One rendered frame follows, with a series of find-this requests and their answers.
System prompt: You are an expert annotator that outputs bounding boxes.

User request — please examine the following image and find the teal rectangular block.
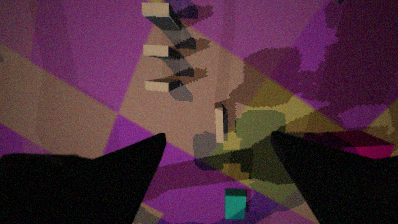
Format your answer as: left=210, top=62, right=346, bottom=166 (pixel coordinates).
left=224, top=189, right=246, bottom=220

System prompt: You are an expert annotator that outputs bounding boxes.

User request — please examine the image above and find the magenta rectangular block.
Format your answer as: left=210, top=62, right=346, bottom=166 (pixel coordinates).
left=303, top=131, right=394, bottom=159

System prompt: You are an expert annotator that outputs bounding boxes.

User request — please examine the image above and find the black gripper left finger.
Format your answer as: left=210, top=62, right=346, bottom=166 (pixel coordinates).
left=0, top=133, right=166, bottom=224

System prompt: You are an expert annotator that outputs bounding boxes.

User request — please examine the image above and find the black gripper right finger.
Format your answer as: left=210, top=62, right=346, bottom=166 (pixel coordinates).
left=271, top=131, right=398, bottom=224

